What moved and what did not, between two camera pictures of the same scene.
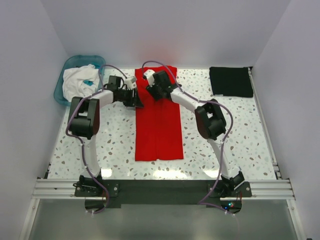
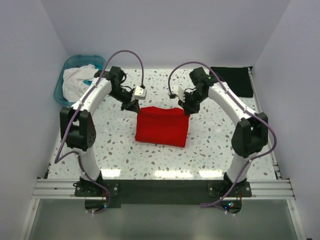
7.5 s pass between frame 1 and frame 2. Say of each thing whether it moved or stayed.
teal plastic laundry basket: stayed
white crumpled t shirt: stayed
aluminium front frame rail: stayed
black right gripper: moved
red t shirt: moved
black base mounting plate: stayed
